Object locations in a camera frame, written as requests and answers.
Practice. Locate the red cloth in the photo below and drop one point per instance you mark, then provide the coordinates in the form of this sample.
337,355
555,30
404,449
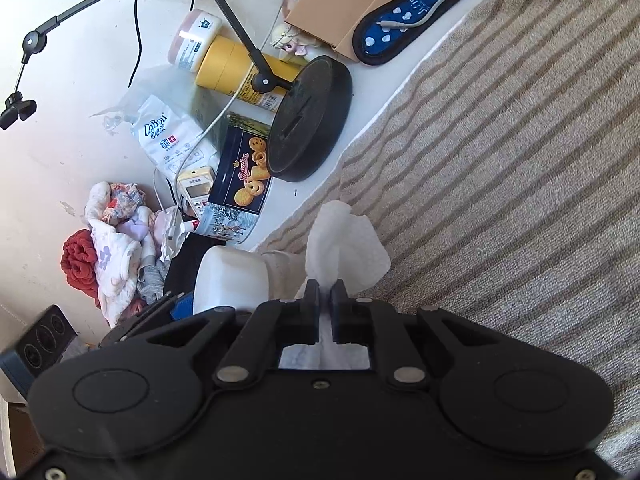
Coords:
80,260

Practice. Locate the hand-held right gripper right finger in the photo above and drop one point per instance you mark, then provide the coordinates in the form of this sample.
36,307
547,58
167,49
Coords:
334,312

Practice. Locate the pink lidded cream jar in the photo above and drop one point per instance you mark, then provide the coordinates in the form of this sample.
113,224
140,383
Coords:
192,40

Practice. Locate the grey sock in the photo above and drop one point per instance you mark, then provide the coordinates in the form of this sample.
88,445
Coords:
152,280

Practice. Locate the white remote control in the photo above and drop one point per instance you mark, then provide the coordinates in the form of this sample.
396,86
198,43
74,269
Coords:
195,185

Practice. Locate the white floral cloth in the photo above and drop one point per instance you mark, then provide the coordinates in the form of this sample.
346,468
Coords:
115,260

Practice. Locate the pale lilac cloth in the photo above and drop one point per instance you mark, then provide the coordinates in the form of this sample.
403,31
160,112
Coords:
137,227

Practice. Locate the blue dotted fabric pad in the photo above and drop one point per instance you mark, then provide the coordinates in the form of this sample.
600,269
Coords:
395,27

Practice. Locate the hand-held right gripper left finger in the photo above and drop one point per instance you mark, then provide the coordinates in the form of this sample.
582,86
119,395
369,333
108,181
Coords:
316,310

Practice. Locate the white paper towel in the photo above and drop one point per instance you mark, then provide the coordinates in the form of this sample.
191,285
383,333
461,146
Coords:
345,245

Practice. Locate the patterned crumpled cloth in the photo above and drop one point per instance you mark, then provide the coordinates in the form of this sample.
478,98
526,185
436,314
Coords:
120,200

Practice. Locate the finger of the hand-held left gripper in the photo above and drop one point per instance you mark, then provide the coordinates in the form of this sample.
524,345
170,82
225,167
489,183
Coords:
145,316
184,306

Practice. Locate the blue cookie tin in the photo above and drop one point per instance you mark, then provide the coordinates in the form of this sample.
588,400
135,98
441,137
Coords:
240,180

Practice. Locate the brown paper bag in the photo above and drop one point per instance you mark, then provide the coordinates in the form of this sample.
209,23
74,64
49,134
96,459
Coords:
340,0

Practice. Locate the small pink white figurine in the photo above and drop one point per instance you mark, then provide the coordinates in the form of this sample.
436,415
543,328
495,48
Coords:
290,42

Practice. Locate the beige striped blanket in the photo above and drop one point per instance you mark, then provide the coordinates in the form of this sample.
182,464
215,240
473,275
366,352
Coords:
500,160

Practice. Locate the yellow cylindrical tube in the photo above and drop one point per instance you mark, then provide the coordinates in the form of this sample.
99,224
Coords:
225,67

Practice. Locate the white wipes packet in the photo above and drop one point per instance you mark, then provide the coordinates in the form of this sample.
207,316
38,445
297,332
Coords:
160,135

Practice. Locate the black cloth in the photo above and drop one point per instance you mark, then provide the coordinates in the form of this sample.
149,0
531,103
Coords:
185,265

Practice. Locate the black articulated desk stand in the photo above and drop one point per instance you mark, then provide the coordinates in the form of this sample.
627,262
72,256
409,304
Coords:
310,115

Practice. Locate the clear plastic bag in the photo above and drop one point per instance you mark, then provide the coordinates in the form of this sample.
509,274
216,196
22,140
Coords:
165,82

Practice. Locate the small red white tube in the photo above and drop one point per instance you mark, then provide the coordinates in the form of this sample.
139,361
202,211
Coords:
191,226

